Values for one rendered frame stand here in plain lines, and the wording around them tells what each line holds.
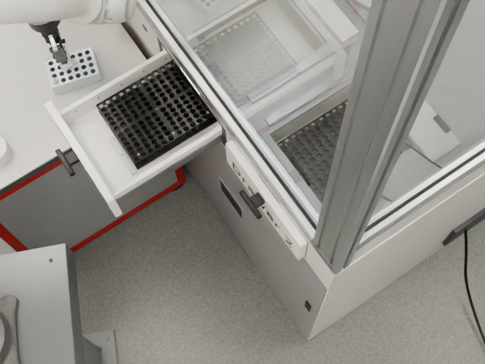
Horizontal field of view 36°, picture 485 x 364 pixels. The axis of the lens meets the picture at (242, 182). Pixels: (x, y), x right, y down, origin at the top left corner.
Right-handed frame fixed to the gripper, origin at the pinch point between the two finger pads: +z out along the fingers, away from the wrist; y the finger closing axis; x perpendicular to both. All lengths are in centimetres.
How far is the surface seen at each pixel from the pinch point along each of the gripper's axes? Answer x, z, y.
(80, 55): 3.8, 5.5, -2.6
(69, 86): -1.0, 5.7, 5.1
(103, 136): 3.9, 0.1, 24.1
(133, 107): 12.9, -6.3, 22.4
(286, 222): 36, -9, 61
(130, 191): 6.5, -3.3, 40.9
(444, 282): 91, 84, 71
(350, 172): 40, -60, 71
